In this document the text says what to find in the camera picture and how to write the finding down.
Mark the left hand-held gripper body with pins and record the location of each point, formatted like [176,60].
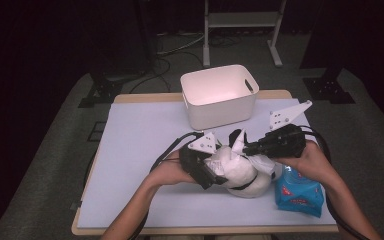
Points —
[193,165]

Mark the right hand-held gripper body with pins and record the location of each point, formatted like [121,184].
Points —
[286,143]

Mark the white wet wipe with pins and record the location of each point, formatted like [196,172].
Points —
[263,163]

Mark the panda plush toy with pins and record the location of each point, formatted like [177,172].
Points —
[243,176]

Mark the blue wet wipes pack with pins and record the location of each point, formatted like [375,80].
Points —
[296,196]

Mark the person's left hand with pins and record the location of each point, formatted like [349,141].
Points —
[170,171]

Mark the person's right hand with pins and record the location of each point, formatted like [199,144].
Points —
[310,166]

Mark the pale table mat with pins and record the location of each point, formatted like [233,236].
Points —
[140,133]

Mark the black stand base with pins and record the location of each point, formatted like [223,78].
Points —
[101,91]
[328,90]

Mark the white plastic basket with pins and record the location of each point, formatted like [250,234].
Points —
[213,90]

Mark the wooden table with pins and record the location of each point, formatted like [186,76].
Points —
[146,97]

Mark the white metal stand frame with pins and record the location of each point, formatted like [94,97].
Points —
[240,19]

